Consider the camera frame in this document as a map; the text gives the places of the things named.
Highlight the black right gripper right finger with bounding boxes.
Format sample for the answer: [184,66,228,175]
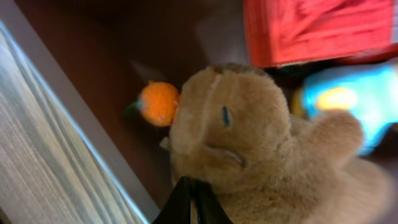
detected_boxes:
[193,179,233,224]

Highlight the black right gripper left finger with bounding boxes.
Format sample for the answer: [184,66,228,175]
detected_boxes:
[152,177,191,224]

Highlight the brown plush toy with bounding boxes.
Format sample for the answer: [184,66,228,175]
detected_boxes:
[169,63,395,223]

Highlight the red toy fire truck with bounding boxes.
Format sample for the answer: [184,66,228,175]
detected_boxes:
[243,0,397,67]

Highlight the orange duck toy blue hat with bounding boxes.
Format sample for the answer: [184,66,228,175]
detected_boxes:
[291,58,397,156]

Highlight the orange fruit on plush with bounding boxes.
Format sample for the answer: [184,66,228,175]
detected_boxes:
[124,81,180,128]

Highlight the white box with pink interior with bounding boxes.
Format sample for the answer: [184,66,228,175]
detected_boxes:
[1,1,247,222]

